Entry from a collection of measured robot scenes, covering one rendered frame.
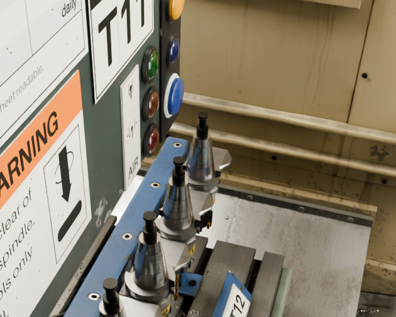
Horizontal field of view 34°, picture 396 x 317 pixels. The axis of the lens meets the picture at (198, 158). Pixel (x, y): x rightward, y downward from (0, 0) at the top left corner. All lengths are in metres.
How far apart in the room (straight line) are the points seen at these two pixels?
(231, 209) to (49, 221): 1.16
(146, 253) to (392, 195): 0.79
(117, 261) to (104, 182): 0.43
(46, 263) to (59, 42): 0.12
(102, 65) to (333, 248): 1.14
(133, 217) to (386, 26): 0.60
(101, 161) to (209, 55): 0.94
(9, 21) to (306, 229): 1.25
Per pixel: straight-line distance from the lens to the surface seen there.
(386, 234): 1.52
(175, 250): 0.86
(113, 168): 0.43
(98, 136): 0.39
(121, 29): 0.39
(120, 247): 0.85
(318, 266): 1.45
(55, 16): 0.31
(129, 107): 0.43
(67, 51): 0.33
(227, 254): 1.31
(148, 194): 0.93
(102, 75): 0.38
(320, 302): 1.42
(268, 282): 1.26
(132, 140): 0.45
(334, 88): 1.31
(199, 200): 0.94
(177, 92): 0.51
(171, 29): 0.49
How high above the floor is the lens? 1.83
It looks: 38 degrees down
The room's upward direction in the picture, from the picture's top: 3 degrees clockwise
